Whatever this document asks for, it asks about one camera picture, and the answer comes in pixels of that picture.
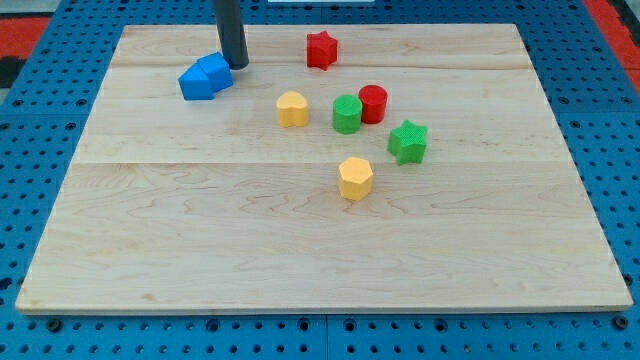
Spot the blue triangle block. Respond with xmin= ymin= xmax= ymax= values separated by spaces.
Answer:
xmin=178 ymin=63 xmax=214 ymax=101

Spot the yellow hexagon block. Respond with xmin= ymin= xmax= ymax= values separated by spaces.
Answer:
xmin=337 ymin=157 xmax=374 ymax=201

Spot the light wooden board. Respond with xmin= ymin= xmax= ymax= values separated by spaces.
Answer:
xmin=16 ymin=24 xmax=633 ymax=315

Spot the green cylinder block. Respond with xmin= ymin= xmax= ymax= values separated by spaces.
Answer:
xmin=332 ymin=94 xmax=363 ymax=134

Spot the yellow heart block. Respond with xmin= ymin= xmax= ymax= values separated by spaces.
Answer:
xmin=276 ymin=91 xmax=309 ymax=127

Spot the green star block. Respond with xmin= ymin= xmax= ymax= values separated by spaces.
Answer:
xmin=387 ymin=119 xmax=429 ymax=165

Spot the red cylinder block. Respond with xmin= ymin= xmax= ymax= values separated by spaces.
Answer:
xmin=358 ymin=84 xmax=388 ymax=124

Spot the red star block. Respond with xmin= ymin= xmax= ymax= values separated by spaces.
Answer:
xmin=306 ymin=30 xmax=338 ymax=71

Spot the blue cube block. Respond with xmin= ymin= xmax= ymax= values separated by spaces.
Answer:
xmin=197 ymin=52 xmax=234 ymax=93

